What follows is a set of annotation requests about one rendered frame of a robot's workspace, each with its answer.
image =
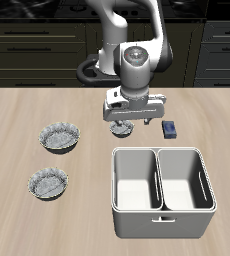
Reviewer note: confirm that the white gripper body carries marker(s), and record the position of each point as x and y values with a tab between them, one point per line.
133	111

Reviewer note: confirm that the largest grey fluted bowl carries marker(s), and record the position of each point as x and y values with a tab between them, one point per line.
59	137

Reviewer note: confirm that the dark kitchen cupboards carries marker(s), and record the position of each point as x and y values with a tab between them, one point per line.
33	50

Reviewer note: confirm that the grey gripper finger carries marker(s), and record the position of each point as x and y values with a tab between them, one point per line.
147	121
122	123

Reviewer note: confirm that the medium grey fluted bowl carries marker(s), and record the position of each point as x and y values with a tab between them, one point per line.
48	183

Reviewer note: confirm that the small dark blue box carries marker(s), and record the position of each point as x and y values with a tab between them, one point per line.
169	129

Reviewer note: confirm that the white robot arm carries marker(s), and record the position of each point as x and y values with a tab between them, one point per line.
138	71

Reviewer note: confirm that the white two-bin basket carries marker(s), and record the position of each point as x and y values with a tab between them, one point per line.
163	220

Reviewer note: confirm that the smallest grey fluted bowl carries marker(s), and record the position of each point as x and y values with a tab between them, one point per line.
121	130

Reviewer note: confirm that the flat black base plate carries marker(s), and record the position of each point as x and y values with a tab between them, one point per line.
83	74

